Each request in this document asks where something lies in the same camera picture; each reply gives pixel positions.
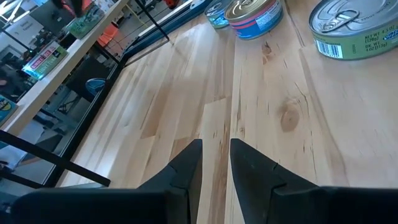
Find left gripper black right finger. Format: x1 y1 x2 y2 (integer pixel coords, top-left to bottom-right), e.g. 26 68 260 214
229 138 398 224

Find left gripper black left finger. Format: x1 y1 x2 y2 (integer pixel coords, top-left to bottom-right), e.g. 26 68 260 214
10 138 204 224

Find blue rounded object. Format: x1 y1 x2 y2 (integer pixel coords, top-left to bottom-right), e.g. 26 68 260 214
84 77 107 97

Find orange box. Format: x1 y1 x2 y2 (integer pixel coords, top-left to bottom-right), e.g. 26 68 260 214
96 23 121 47

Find black aluminium table frame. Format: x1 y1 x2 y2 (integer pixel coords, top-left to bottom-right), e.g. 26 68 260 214
0 0 215 224

